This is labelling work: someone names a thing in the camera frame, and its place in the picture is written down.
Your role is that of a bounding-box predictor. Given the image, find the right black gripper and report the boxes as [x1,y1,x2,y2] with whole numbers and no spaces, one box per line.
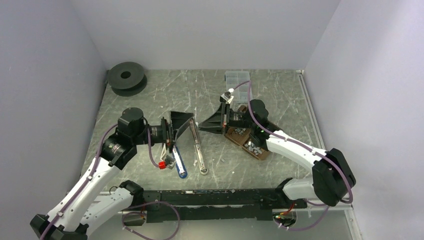
[198,102,256,135]

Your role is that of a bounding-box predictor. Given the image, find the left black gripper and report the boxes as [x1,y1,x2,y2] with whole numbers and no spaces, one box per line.
[132,110,194,153]

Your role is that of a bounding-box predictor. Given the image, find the brown staple tray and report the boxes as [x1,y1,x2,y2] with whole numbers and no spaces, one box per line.
[224,99,281,160]

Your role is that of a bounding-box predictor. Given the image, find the black beige stapler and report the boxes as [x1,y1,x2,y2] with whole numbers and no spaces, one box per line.
[188,118,208,175]

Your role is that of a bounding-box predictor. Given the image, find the blue stapler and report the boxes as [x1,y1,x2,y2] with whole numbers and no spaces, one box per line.
[172,144,188,179]

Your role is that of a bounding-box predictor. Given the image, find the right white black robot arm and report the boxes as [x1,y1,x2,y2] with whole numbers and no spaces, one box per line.
[198,99,356,208]

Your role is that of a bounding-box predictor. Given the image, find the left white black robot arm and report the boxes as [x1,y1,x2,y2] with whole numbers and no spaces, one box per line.
[30,107,193,240]

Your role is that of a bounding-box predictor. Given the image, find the clear plastic organizer box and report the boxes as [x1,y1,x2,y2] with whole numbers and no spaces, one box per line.
[224,70,250,105]

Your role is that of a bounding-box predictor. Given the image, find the black filament spool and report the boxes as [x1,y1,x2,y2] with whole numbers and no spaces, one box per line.
[106,61,148,97]

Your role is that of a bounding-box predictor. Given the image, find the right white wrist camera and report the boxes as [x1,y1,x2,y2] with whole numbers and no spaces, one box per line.
[220,88,235,105]

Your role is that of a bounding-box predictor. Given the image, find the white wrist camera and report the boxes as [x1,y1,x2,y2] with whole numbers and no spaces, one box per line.
[220,88,235,105]
[158,144,176,170]

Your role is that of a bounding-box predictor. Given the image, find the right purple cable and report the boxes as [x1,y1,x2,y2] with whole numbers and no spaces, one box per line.
[231,80,354,232]

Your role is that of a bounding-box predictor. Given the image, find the purple cable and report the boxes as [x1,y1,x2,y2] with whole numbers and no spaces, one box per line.
[39,124,181,240]
[231,80,354,232]

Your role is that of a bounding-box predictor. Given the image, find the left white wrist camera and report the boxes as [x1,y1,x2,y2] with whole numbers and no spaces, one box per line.
[158,144,176,170]

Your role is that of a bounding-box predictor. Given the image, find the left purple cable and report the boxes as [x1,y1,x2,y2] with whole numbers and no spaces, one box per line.
[39,124,181,240]

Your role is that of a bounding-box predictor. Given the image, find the aluminium frame rail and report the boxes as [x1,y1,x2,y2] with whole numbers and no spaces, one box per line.
[86,188,354,215]

